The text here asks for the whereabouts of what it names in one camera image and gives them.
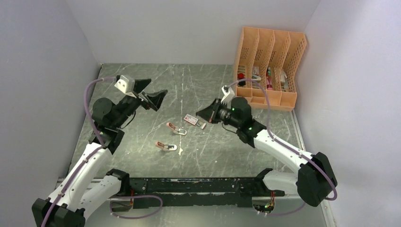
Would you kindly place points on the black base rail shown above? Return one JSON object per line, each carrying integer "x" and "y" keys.
{"x": 179, "y": 192}

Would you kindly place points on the pink stapler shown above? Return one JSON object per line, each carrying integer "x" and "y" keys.
{"x": 166, "y": 147}
{"x": 176, "y": 129}

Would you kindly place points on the orange file organizer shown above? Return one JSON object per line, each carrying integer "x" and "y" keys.
{"x": 268, "y": 61}

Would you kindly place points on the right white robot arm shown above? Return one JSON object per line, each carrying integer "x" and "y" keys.
{"x": 313, "y": 178}

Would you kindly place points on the red white staple box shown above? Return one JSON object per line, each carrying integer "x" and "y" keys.
{"x": 194, "y": 121}

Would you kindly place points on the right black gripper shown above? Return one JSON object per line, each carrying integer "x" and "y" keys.
{"x": 210, "y": 113}

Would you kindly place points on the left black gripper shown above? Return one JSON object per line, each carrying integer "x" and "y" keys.
{"x": 154, "y": 99}

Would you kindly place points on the pink items in organizer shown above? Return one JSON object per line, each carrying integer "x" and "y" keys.
{"x": 269, "y": 85}

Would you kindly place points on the red black item in organizer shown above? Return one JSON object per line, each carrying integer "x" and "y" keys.
{"x": 241, "y": 77}

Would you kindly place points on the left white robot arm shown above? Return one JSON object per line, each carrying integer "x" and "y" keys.
{"x": 73, "y": 201}

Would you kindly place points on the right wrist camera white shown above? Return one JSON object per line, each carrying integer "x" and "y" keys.
{"x": 228, "y": 94}

